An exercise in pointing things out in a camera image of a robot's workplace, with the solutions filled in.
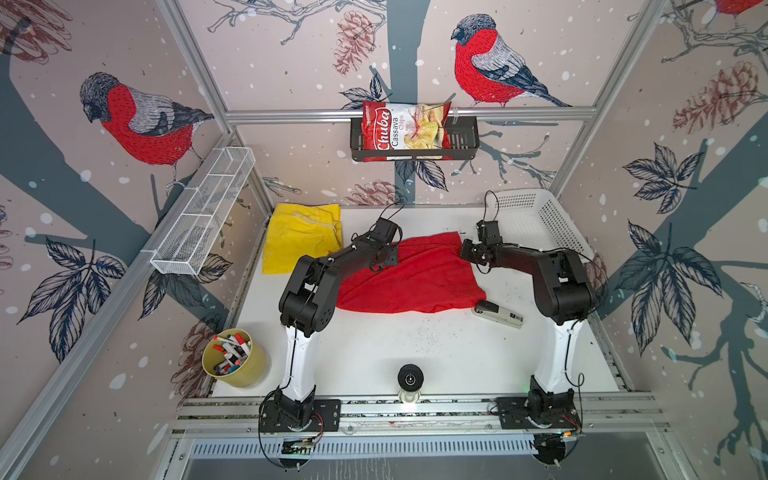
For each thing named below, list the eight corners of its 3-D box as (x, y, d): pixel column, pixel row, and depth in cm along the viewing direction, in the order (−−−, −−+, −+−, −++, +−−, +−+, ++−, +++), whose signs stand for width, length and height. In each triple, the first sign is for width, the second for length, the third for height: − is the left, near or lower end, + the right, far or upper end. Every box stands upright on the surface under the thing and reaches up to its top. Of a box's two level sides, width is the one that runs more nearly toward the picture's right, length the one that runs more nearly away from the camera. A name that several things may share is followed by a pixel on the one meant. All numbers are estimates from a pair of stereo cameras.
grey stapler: (472, 313, 92) (474, 309, 90) (474, 303, 95) (476, 298, 92) (519, 330, 89) (523, 325, 87) (520, 318, 91) (524, 313, 89)
